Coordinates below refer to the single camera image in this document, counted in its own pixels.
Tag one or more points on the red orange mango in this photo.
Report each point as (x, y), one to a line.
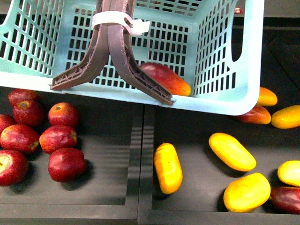
(167, 78)

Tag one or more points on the teal plastic shopping basket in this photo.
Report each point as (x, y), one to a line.
(214, 45)

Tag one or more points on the yellow mango centre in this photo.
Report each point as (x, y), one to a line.
(168, 168)

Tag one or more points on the yellow mango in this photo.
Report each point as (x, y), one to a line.
(228, 149)
(168, 168)
(247, 193)

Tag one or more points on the yellow mango middle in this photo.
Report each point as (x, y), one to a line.
(228, 149)

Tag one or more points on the yellow mango lower right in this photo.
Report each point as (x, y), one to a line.
(247, 193)

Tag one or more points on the white zip tie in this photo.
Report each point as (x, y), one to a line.
(135, 27)

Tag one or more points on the red apple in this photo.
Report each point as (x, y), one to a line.
(64, 113)
(66, 164)

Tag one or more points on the red apple lower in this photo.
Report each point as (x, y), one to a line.
(66, 164)

